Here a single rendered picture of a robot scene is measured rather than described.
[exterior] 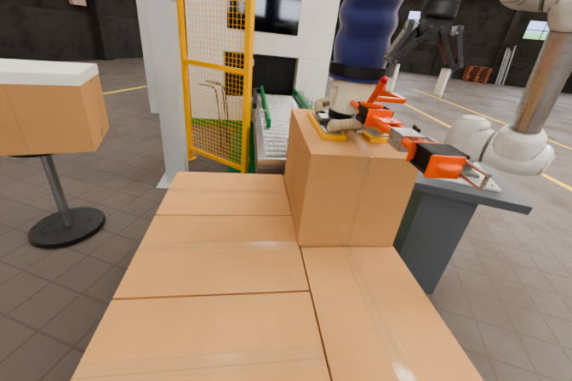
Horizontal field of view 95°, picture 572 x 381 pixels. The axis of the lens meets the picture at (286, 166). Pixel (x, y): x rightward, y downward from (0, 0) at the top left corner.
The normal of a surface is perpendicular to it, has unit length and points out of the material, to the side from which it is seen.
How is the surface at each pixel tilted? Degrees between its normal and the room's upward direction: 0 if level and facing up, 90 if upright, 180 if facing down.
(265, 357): 0
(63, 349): 0
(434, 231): 90
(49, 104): 90
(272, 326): 0
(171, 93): 90
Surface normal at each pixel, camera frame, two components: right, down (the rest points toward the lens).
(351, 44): -0.47, 0.06
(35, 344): 0.10, -0.89
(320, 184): 0.09, 0.45
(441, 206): -0.29, 0.40
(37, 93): 0.36, 0.45
